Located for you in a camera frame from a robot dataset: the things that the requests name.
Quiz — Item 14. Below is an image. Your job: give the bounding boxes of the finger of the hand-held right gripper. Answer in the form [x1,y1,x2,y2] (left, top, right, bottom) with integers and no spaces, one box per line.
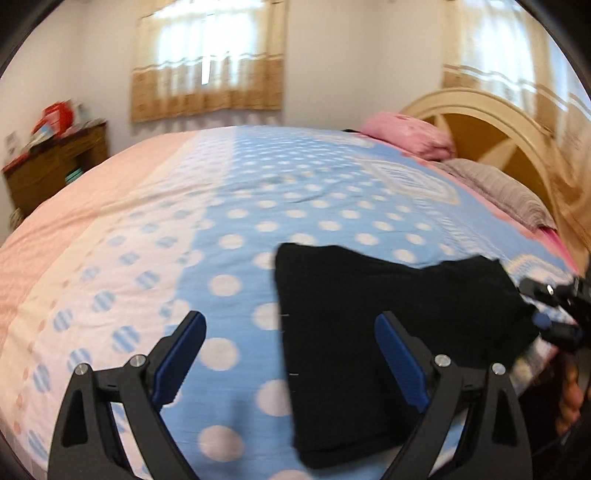
[531,311,585,348]
[518,276,591,311]

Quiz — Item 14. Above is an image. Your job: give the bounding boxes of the striped pillow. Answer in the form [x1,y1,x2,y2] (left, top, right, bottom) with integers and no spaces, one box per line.
[438,158,557,232]

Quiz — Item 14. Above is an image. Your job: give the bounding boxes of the blue polka dot bedsheet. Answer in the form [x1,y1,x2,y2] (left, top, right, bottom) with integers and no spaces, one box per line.
[0,126,583,480]

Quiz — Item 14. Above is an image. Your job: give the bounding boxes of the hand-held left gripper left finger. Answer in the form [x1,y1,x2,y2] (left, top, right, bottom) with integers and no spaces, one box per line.
[47,310,207,480]

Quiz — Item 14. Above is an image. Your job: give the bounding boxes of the red gift bag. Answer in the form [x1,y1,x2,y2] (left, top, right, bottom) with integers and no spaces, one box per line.
[34,102,77,134]

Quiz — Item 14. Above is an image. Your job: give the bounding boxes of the cream wooden headboard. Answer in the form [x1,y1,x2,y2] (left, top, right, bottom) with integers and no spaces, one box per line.
[399,88,591,259]

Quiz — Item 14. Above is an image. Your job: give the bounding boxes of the pink pillow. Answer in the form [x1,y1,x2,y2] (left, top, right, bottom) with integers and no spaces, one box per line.
[360,112,457,161]

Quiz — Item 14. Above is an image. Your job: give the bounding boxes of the person's right hand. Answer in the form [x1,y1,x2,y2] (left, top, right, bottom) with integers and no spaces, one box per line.
[555,357,585,437]

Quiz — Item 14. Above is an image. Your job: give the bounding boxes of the beige patterned window curtain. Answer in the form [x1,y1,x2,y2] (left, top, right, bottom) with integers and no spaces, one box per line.
[130,0,284,123]
[442,0,591,222]

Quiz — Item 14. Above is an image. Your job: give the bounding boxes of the black pants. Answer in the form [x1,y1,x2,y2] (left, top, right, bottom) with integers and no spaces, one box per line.
[274,243,541,469]

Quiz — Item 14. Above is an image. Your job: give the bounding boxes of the brown wooden nightstand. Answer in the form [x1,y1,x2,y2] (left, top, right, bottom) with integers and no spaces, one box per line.
[2,121,109,217]

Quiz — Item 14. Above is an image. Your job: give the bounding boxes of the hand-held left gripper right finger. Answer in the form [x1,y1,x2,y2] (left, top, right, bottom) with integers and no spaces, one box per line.
[374,311,532,480]

